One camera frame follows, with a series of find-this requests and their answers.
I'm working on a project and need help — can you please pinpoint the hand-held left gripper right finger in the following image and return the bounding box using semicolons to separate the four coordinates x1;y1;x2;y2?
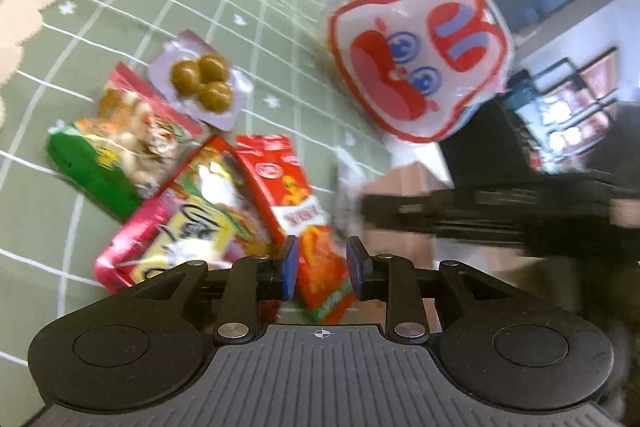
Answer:
346;235;506;344

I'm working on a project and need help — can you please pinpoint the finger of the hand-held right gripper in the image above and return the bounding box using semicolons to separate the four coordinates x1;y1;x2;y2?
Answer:
360;189;481;238

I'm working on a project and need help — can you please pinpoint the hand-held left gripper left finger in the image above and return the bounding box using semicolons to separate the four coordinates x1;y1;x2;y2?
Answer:
135;234;301;344

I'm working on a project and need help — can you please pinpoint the small clear packet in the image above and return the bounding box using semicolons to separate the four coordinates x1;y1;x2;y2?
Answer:
330;147;373;238

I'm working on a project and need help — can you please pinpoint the red packet with white label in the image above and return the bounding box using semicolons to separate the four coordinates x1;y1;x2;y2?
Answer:
235;134;328;240

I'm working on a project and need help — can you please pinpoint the pink yellow snack packet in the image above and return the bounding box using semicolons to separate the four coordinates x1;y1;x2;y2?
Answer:
94;136;288;294

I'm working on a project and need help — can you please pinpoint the purple packet with brown balls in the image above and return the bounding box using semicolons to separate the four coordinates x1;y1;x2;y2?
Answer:
147;32;251;130

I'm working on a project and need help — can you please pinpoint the green peanut packet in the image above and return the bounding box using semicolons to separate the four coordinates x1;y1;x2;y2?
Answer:
46;62;211;224

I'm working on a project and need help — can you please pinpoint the black fish tank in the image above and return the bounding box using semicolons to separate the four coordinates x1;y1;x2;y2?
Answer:
440;97;640;188

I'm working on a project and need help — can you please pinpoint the red white rabbit face bag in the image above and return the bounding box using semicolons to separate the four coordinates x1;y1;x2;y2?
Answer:
327;0;516;144

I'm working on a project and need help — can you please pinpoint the green checked tablecloth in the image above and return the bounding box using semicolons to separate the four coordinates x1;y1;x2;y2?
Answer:
0;0;401;368

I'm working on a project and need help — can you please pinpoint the red framed wall picture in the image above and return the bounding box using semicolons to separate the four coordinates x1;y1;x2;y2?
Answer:
520;52;621;168

